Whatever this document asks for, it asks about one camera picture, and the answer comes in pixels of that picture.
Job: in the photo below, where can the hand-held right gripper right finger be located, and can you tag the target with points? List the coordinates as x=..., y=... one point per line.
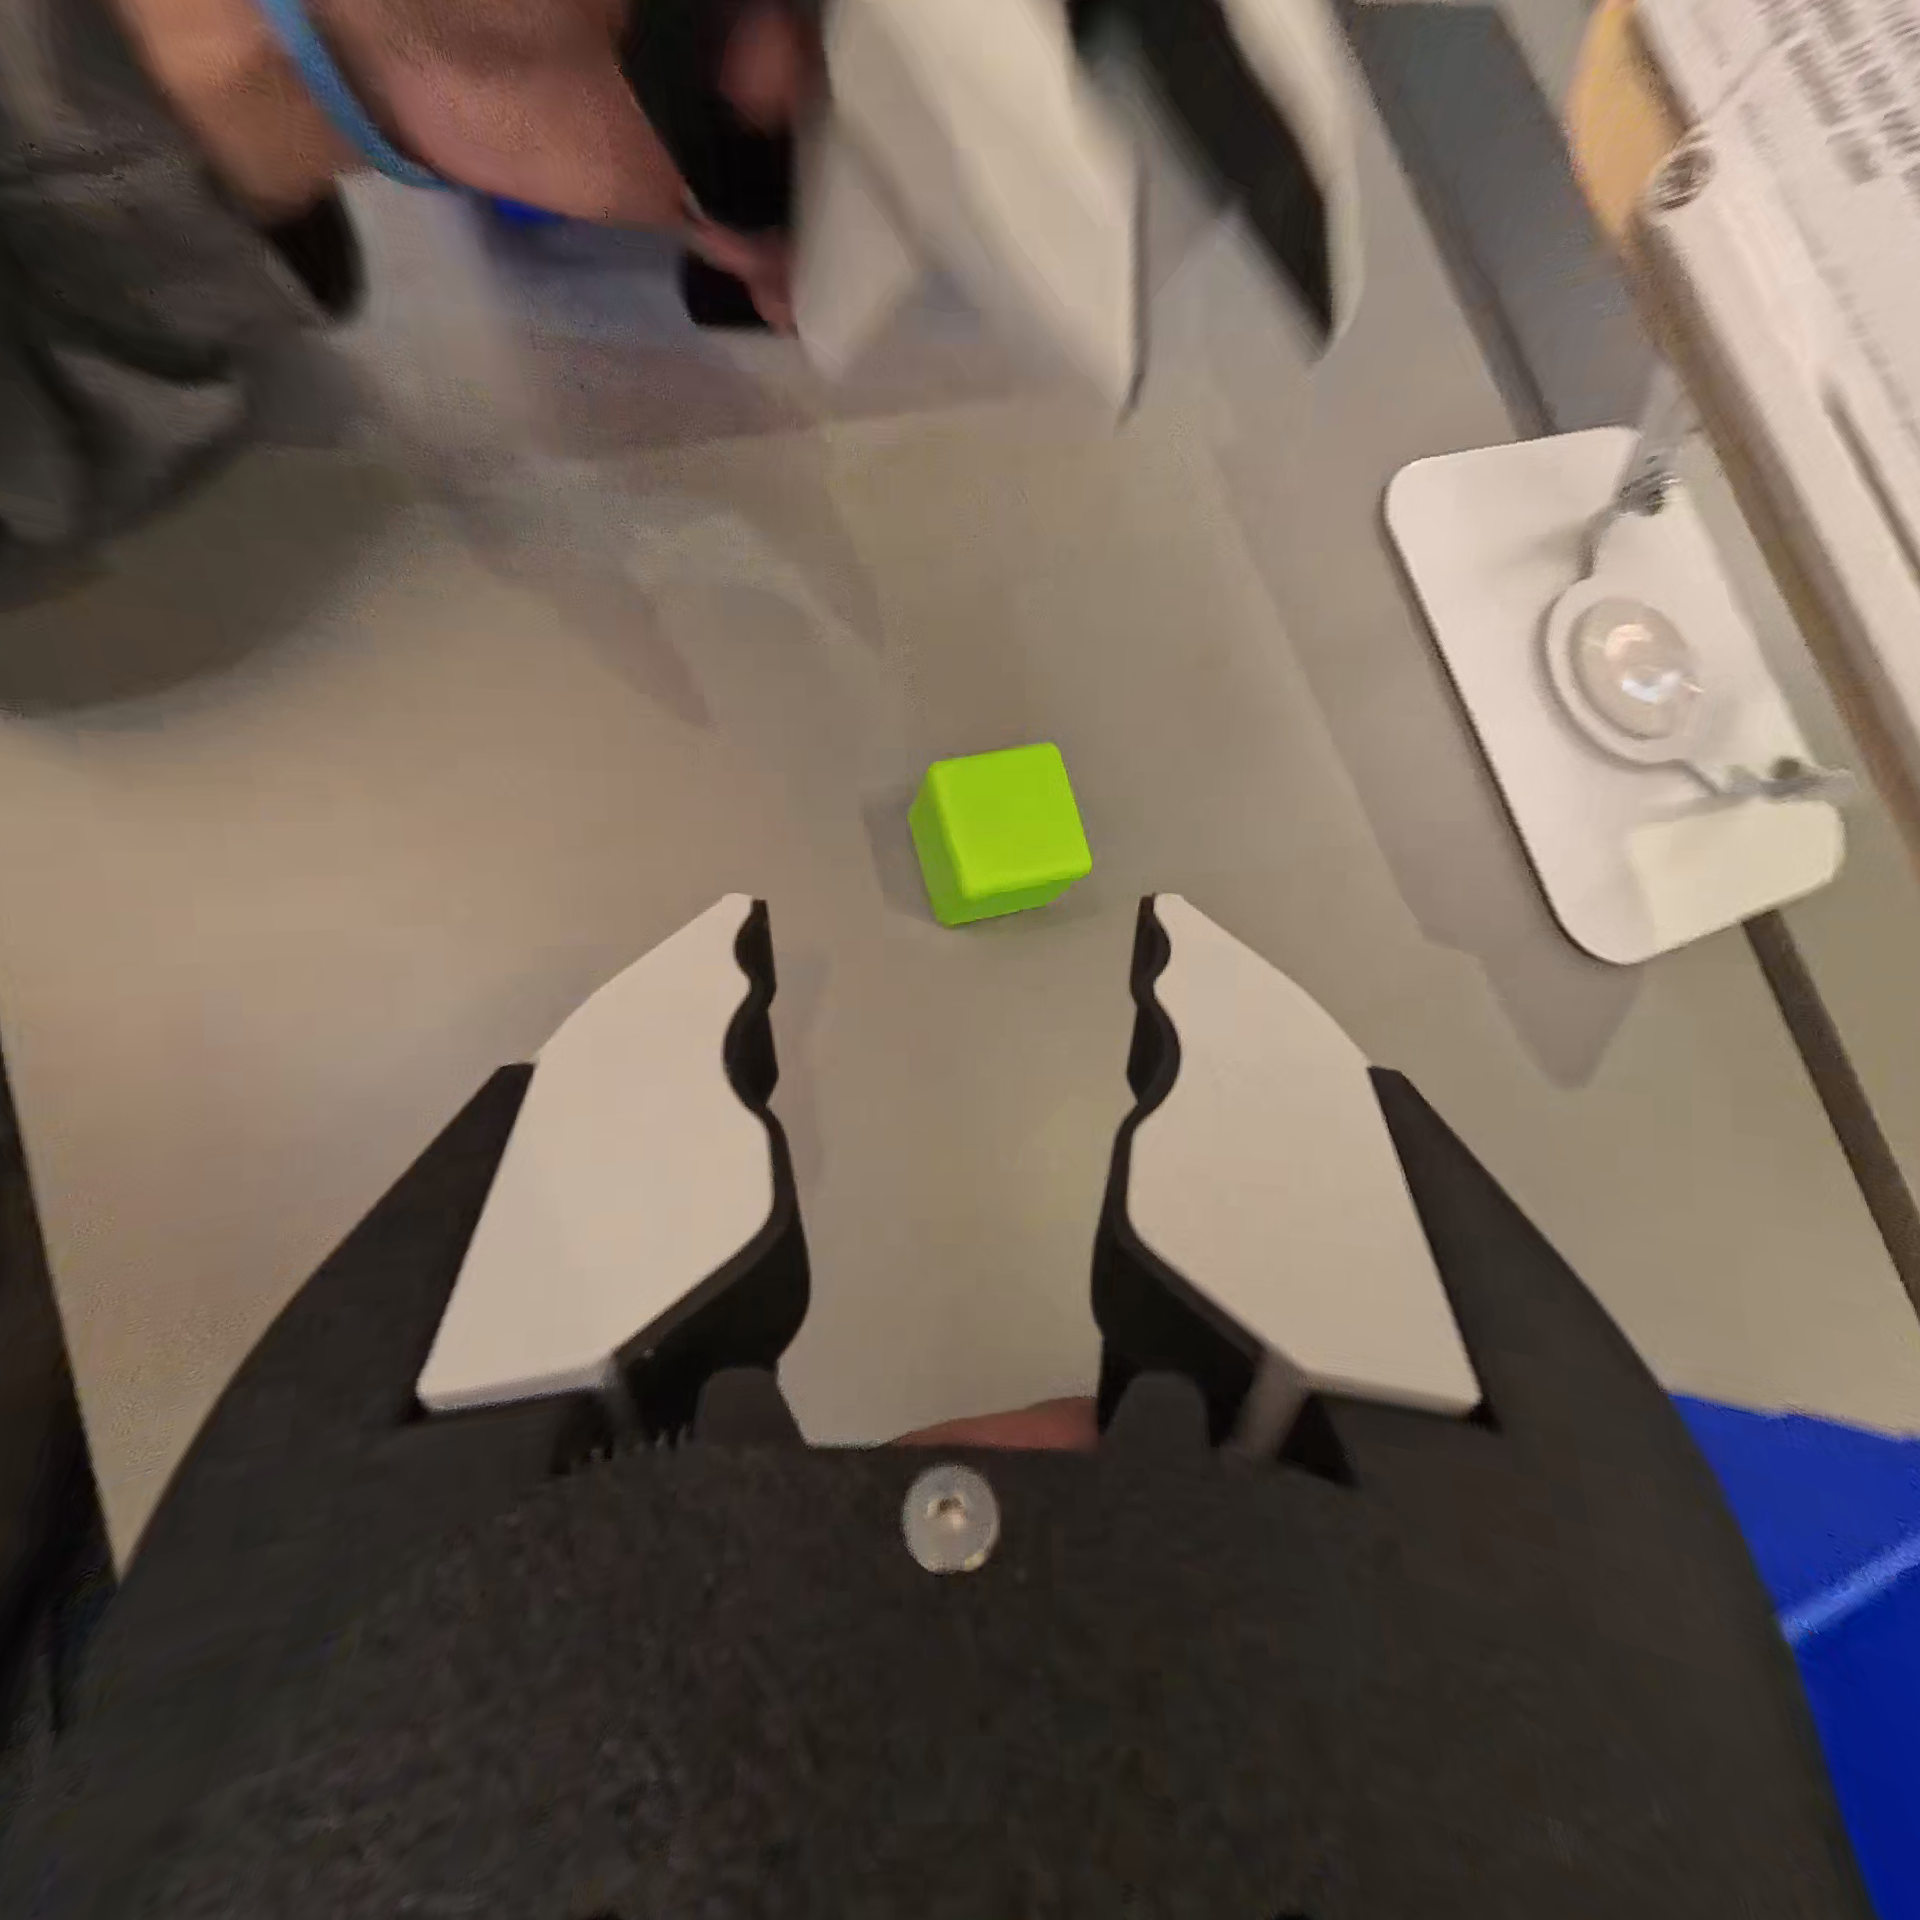
x=1289, y=1201

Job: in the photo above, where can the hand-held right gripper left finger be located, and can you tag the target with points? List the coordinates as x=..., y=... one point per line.
x=615, y=1201

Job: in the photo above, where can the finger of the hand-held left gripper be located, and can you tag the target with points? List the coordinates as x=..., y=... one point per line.
x=974, y=148
x=1276, y=90

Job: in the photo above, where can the green cube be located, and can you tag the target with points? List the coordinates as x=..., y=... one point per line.
x=996, y=832

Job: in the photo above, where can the person's left forearm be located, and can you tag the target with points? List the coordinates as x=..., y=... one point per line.
x=105, y=300

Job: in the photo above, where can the grey desk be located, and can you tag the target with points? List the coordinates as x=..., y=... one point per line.
x=451, y=901

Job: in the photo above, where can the person's left hand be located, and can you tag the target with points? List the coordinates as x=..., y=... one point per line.
x=511, y=90

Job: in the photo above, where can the blue wristband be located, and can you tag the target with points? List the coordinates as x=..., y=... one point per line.
x=338, y=90

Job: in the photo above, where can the printed instruction sheet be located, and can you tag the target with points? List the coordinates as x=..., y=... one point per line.
x=1828, y=180

